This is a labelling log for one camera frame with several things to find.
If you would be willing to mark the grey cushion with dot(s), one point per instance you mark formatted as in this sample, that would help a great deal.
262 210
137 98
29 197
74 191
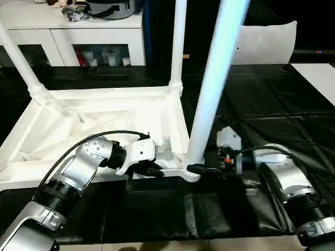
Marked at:
267 44

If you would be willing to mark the thin black bar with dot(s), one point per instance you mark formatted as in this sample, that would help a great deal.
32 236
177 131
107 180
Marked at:
308 52

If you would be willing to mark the white cup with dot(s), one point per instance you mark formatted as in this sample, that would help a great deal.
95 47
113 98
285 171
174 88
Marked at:
112 59
93 62
126 61

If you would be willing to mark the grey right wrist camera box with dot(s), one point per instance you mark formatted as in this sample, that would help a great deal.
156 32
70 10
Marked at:
229 137

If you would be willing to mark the white low table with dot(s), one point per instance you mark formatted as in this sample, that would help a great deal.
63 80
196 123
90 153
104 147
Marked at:
319 75

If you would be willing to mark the black sofa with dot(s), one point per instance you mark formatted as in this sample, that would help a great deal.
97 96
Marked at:
314 26

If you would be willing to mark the white plastic table leg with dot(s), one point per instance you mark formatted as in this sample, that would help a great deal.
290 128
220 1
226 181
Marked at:
18 57
178 39
214 65

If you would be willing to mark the white cabinet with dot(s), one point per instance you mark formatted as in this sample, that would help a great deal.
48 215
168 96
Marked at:
78 34

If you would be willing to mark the white plastic table top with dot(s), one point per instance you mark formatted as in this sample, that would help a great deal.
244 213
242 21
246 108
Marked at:
104 92

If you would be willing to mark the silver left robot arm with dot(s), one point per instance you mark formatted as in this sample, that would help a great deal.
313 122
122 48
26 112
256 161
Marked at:
73 167

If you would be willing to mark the grey bag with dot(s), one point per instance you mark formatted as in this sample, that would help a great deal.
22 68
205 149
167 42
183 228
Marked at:
110 10

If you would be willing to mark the black table mat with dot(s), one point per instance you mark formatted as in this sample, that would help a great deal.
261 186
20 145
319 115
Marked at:
274 91

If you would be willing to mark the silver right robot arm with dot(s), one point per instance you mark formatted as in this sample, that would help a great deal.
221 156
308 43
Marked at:
288 177

